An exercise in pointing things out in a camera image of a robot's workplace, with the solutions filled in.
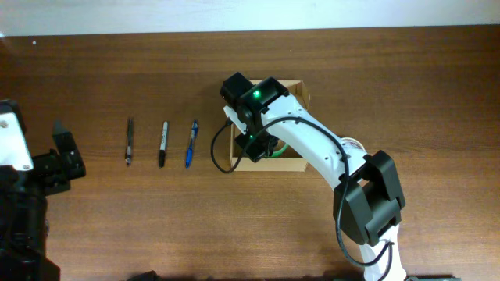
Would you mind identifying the black white marker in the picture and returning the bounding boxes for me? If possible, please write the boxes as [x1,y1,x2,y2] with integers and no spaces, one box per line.
[159,121,169,168]

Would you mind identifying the blue pen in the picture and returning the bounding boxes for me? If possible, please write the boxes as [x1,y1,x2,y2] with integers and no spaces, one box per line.
[185,120,198,169]

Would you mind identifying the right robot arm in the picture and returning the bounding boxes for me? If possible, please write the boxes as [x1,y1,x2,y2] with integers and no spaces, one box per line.
[220,73,407,280]

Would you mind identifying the green tape roll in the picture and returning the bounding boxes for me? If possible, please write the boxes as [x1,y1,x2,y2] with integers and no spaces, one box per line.
[269,144,289,158]

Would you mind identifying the black pen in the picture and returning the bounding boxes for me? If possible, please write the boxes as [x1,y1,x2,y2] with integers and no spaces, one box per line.
[124,118,134,166]

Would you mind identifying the white masking tape roll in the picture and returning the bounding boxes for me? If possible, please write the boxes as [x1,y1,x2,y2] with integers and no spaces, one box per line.
[341,137,366,152]

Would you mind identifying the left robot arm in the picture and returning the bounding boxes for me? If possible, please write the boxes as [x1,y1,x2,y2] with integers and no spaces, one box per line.
[1,120,86,281]

